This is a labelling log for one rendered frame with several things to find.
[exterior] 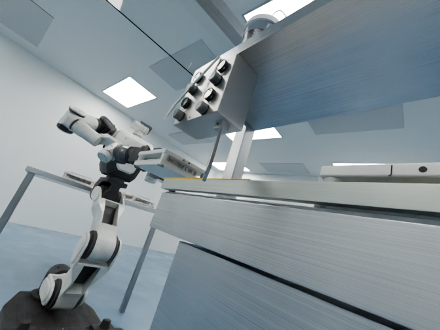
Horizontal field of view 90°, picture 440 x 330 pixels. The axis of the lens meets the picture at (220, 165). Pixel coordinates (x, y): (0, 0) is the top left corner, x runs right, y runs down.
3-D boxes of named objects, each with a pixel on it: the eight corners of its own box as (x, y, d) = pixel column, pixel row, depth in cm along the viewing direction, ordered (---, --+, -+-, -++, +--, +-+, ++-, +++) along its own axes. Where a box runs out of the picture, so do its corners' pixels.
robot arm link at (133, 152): (153, 150, 113) (134, 146, 117) (144, 141, 105) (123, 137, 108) (144, 173, 109) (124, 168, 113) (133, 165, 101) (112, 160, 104)
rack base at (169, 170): (159, 164, 84) (162, 158, 84) (133, 165, 101) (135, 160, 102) (205, 186, 99) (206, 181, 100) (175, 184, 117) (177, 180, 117)
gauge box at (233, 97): (172, 124, 72) (192, 76, 78) (196, 140, 79) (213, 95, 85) (216, 110, 56) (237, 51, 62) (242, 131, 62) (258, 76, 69)
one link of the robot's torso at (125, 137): (81, 169, 149) (105, 124, 160) (128, 186, 170) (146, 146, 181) (93, 169, 128) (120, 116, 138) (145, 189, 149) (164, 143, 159)
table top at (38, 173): (28, 174, 263) (29, 171, 264) (118, 203, 326) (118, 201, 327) (24, 169, 149) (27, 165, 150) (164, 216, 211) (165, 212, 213)
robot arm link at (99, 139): (125, 145, 115) (103, 129, 114) (113, 154, 109) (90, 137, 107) (122, 152, 120) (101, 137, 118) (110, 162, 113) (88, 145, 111)
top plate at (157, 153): (164, 152, 85) (166, 147, 86) (137, 155, 103) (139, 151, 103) (208, 176, 100) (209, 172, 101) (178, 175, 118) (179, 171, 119)
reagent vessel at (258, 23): (224, 59, 82) (238, 23, 88) (249, 85, 91) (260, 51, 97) (257, 40, 71) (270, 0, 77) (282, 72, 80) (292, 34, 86)
